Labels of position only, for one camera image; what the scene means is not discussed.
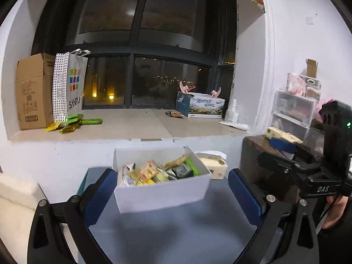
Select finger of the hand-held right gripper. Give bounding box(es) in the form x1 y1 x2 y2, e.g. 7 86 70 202
268 138 323 161
257 151 311 177

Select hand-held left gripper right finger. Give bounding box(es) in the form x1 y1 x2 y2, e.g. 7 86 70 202
228 168 321 264

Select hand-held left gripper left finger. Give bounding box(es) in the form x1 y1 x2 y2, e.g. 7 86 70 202
26 168 119 264

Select cream green snack packet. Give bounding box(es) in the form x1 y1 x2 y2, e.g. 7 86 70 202
264 126 303 145

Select pile of mixed snack packets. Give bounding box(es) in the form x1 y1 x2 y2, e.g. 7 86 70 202
121 155 201 186

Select white box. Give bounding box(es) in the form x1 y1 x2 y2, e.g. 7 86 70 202
112 145 213 214

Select person's right hand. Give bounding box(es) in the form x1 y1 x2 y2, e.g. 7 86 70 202
323 196 349 230

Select clear drawer organizer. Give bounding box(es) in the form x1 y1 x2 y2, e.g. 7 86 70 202
269 89 320 141

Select cream tissue box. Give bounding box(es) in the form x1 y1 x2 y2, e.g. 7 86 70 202
195 151 229 180

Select white flat packet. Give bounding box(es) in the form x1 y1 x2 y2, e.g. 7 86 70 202
219 120 250 132

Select white plastic bottle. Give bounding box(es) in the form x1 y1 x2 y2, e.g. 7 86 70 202
225 99 239 124

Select clear acrylic box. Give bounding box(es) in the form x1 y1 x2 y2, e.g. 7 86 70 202
287 73 322 98

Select pile of green yellow packets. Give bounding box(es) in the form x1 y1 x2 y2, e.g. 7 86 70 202
45 114 103 134

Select small cardboard piece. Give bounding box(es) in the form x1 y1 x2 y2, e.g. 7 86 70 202
306 59 319 78

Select beige cushion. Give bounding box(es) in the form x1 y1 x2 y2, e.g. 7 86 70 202
0 172 69 264

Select blue white printed carton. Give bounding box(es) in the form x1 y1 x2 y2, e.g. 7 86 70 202
175 91 226 119

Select white shopping bag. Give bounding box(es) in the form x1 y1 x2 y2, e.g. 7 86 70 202
52 49 91 123

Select pink plush toy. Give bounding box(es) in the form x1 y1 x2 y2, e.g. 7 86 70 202
179 80 223 97

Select brown cardboard box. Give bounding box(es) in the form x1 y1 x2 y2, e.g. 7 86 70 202
15 53 57 130

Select dark window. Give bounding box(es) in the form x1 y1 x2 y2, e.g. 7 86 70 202
31 0 237 110

